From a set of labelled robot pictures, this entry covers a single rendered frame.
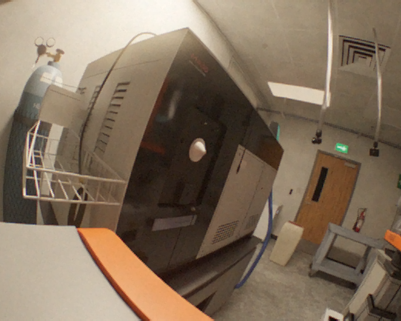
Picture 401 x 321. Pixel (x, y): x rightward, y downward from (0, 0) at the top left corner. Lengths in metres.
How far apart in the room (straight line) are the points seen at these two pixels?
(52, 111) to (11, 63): 0.92
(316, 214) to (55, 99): 4.24
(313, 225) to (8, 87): 4.78
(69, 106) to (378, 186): 4.61
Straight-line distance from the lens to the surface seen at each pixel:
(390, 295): 0.90
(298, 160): 4.26
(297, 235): 3.00
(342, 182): 4.27
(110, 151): 0.43
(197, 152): 0.47
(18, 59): 1.45
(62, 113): 0.59
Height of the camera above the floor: 1.19
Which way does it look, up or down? 1 degrees down
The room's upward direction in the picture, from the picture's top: 19 degrees clockwise
